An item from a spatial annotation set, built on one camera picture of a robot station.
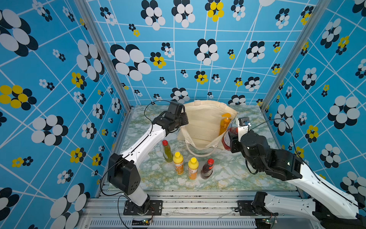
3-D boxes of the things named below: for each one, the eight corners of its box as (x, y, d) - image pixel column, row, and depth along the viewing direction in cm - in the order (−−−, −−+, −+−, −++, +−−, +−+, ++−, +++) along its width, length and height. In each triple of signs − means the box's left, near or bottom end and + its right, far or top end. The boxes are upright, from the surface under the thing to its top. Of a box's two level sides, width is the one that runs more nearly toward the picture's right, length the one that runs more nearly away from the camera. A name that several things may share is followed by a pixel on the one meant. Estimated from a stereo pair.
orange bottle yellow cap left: (175, 175, 87) (172, 159, 69) (176, 168, 89) (173, 151, 71) (183, 175, 87) (182, 159, 69) (183, 168, 89) (182, 151, 71)
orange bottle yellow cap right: (191, 182, 84) (192, 167, 65) (187, 176, 86) (187, 160, 68) (196, 178, 85) (199, 163, 67) (193, 173, 88) (194, 156, 69)
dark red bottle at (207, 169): (202, 180, 85) (206, 168, 69) (199, 175, 87) (202, 161, 71) (211, 176, 86) (216, 163, 71) (208, 171, 88) (212, 157, 73)
